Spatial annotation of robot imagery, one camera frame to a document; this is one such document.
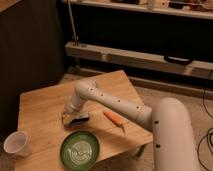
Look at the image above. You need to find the upper wall shelf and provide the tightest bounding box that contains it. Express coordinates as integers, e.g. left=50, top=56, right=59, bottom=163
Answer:
left=62, top=0, right=213, bottom=20

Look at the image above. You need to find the orange carrot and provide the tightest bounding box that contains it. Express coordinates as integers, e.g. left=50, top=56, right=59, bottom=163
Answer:
left=103, top=111, right=125, bottom=130

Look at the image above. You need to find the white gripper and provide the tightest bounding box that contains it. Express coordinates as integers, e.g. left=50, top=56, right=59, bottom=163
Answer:
left=62, top=96, right=80, bottom=125

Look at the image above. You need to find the black handle on shelf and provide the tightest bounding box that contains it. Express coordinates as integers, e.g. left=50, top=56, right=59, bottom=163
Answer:
left=164, top=56, right=193, bottom=65

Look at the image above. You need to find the black cable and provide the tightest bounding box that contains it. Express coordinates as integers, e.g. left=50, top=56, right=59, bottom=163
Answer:
left=196, top=69, right=213, bottom=164

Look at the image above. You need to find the wooden table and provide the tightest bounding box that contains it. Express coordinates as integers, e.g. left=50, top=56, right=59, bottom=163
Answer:
left=13, top=69, right=154, bottom=171

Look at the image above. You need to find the green ceramic bowl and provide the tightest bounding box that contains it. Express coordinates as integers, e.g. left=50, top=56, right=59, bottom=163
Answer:
left=59, top=131, right=100, bottom=171

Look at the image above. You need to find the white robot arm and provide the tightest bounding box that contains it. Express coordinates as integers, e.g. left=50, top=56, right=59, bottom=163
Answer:
left=62, top=80, right=201, bottom=171

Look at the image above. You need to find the white low shelf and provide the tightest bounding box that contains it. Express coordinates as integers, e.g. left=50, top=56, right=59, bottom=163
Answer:
left=65, top=42, right=213, bottom=78

